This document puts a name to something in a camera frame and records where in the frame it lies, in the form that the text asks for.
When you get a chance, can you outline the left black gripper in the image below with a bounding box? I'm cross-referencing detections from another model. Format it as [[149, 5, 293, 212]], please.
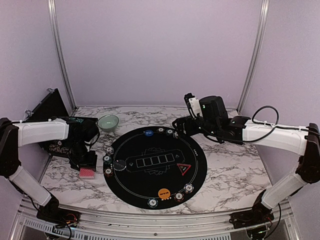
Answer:
[[68, 139, 97, 172]]

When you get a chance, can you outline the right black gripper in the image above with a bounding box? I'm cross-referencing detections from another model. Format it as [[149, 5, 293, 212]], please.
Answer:
[[172, 115, 220, 138]]

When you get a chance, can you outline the blue white chip top seat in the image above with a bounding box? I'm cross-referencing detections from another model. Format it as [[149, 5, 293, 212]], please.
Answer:
[[173, 132, 179, 139]]

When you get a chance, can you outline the blue white chip seat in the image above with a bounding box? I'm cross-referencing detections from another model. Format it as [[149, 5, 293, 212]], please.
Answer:
[[105, 146, 114, 155], [173, 132, 179, 139], [183, 183, 195, 194]]

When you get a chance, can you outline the red playing card deck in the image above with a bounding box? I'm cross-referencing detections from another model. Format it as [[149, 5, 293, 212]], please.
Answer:
[[79, 167, 96, 180]]

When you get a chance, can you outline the green chip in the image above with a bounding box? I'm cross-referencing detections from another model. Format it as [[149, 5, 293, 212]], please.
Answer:
[[165, 129, 174, 136], [102, 155, 112, 165]]

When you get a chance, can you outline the red chip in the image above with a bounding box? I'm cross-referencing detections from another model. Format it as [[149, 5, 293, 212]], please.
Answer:
[[174, 192, 184, 203], [104, 168, 114, 178], [157, 127, 165, 134]]

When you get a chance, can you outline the blue small blind button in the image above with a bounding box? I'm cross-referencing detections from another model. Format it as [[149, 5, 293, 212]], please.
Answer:
[[143, 129, 154, 137]]

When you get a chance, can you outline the red black triangle all-in marker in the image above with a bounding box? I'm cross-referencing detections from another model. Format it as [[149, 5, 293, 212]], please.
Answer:
[[177, 163, 191, 176]]

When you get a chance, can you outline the blue white chip bottom seat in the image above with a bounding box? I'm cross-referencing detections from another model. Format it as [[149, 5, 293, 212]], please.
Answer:
[[183, 183, 195, 194]]

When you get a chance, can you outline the orange big blind button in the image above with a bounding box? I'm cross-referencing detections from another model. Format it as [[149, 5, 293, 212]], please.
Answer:
[[158, 188, 171, 201]]

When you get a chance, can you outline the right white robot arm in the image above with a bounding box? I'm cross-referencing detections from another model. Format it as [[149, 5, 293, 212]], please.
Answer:
[[172, 116, 320, 224]]

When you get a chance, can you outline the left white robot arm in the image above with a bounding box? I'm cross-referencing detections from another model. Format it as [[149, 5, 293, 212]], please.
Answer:
[[0, 117, 100, 223]]

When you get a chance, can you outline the clear round dealer button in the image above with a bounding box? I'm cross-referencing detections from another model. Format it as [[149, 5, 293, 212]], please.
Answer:
[[113, 159, 126, 171]]

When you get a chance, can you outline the pale green ceramic bowl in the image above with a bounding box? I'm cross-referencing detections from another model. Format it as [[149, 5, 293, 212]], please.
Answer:
[[97, 114, 120, 133]]

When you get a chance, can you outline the round black poker mat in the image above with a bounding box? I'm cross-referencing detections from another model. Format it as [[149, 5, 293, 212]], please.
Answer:
[[103, 126, 208, 210]]

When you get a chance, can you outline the black poker chip case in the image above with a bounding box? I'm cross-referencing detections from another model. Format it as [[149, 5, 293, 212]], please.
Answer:
[[25, 88, 98, 158]]

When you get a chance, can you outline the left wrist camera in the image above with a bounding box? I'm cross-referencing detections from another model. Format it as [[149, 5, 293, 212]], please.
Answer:
[[74, 120, 100, 151]]

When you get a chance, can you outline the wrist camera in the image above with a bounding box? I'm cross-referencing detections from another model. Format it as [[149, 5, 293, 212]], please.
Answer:
[[184, 93, 229, 125], [74, 120, 100, 151]]

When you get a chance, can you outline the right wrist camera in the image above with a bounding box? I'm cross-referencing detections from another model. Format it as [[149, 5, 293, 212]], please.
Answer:
[[184, 93, 229, 125]]

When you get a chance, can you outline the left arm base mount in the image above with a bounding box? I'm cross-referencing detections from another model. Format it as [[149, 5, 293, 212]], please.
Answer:
[[36, 208, 81, 228]]

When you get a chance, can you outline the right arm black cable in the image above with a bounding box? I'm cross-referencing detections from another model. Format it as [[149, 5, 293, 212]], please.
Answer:
[[251, 105, 311, 133]]

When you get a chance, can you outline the front aluminium rail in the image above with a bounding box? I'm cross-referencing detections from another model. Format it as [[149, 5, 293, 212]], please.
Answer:
[[9, 198, 301, 240]]

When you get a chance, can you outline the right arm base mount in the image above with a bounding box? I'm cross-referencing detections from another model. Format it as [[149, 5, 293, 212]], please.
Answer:
[[229, 209, 275, 229]]

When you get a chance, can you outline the right aluminium frame post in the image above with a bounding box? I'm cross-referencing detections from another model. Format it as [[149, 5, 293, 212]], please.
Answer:
[[236, 0, 270, 114]]

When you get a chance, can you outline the aluminium frame post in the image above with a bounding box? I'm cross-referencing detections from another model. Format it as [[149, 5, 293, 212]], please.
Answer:
[[236, 0, 270, 114], [47, 0, 77, 111]]

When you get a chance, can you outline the left aluminium frame post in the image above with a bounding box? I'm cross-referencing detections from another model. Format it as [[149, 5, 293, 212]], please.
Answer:
[[47, 0, 77, 111]]

